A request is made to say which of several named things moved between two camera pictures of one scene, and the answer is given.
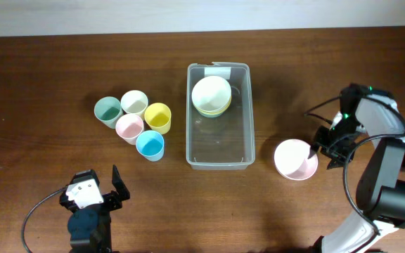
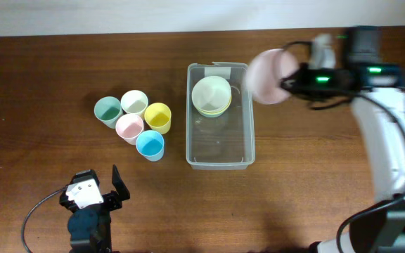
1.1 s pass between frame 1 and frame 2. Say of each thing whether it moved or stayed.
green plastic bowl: stayed
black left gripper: stayed
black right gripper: moved
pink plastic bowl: moved
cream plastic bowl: stayed
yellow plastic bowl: stayed
